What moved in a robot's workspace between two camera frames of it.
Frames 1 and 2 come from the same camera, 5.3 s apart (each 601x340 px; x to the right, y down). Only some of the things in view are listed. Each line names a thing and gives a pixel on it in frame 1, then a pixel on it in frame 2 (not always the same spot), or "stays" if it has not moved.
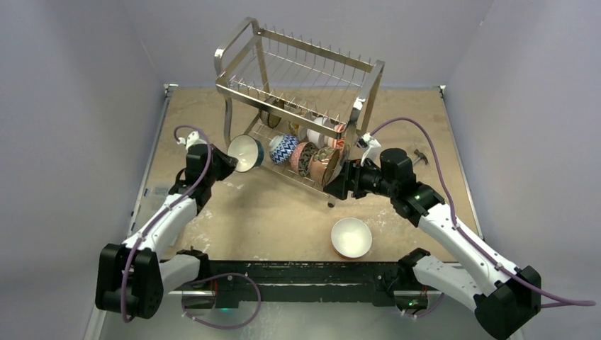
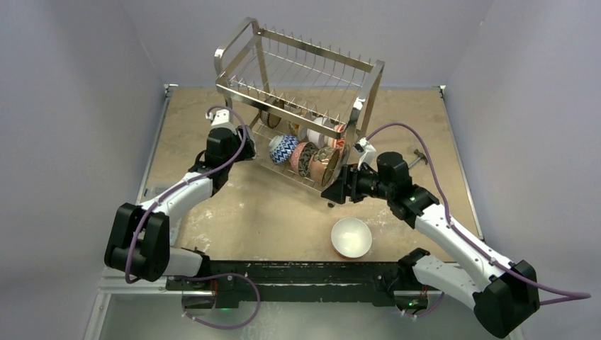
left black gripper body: (221, 168) to (246, 152)
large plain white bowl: (351, 238) stays
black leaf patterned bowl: (300, 158) stays
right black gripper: (351, 176) stays
